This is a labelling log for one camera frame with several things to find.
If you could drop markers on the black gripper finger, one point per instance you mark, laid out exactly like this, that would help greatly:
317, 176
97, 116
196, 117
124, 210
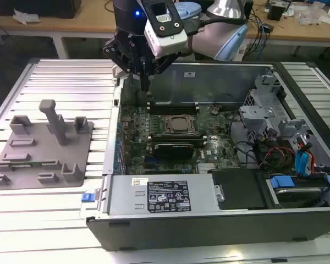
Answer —
162, 66
118, 61

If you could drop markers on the green RAM stick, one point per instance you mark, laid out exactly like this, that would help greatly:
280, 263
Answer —
178, 141
36, 164

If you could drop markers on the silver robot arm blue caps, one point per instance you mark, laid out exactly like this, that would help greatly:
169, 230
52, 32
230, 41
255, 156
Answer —
228, 33

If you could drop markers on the black RAM slot bank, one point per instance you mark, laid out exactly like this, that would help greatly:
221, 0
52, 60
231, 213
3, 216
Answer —
173, 107

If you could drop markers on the grey case corner latch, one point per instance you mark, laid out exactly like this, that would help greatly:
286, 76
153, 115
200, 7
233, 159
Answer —
116, 72

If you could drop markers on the silver CPU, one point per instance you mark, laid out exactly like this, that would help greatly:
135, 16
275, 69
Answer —
181, 123

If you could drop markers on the round coin battery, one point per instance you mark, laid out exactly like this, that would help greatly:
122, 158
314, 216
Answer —
214, 110

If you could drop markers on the black graphics card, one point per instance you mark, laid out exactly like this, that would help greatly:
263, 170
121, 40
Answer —
173, 151

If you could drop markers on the large black box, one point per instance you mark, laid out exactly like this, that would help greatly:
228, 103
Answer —
44, 6

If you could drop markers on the green motherboard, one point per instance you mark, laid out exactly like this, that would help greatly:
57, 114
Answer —
137, 162

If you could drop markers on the crumpled white paper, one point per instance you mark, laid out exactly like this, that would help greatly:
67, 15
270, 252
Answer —
26, 17

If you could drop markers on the tall black box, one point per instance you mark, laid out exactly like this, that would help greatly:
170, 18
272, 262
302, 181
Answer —
248, 9

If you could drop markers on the silver drive cage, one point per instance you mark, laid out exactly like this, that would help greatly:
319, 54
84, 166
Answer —
261, 110

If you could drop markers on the silver finned heat sink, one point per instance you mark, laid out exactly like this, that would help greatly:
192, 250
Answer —
207, 168

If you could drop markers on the small black adapter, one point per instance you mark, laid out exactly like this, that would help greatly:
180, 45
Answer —
268, 28

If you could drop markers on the grey parts rack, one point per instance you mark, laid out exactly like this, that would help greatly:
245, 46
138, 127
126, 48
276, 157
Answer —
38, 154

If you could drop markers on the small black box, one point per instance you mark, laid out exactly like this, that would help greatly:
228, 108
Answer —
276, 11

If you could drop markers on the silver power supply unit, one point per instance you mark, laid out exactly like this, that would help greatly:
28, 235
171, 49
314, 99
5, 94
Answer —
126, 195

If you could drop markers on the blue case latch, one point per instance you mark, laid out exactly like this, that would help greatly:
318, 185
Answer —
88, 198

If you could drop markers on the black plastic shroud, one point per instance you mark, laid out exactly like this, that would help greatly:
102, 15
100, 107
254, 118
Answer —
236, 189

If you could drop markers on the clear plastic bags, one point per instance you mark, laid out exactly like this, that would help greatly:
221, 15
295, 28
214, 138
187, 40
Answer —
313, 16

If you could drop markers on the black open PC case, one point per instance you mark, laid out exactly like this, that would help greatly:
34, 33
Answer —
209, 233

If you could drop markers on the hard disk blue carrier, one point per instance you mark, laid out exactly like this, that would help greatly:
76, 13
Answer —
297, 192

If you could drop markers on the CPU socket metal frame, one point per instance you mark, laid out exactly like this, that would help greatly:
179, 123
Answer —
167, 127

